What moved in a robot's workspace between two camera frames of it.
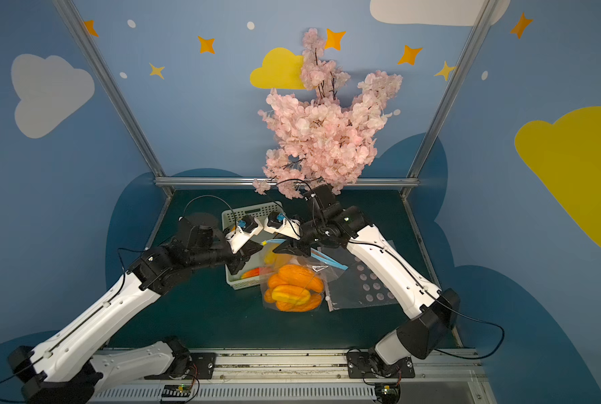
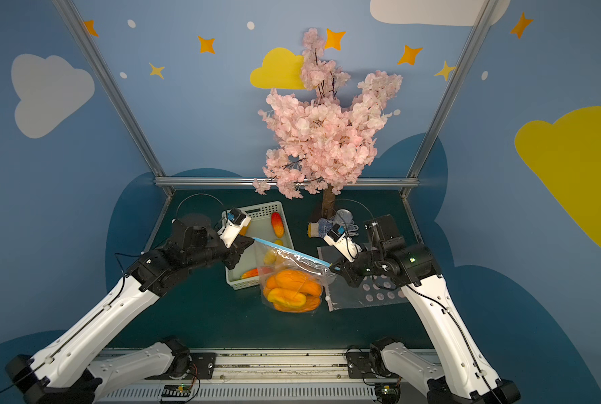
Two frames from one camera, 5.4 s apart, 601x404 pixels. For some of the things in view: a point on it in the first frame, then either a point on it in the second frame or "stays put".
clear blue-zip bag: x=292 y=283 stays put
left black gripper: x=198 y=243 stays put
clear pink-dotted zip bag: x=349 y=284 to x=308 y=276
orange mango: x=294 y=295 stays put
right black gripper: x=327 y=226 to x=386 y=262
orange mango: x=309 y=304 stays put
